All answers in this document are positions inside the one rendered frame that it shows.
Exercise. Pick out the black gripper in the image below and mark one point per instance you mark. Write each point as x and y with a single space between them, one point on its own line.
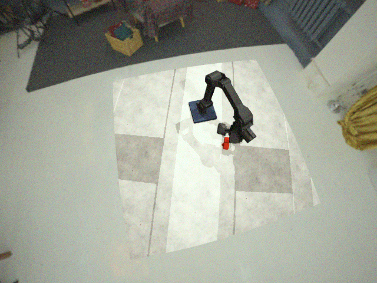
222 129

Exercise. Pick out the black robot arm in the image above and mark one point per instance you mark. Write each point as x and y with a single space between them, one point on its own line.
242 115

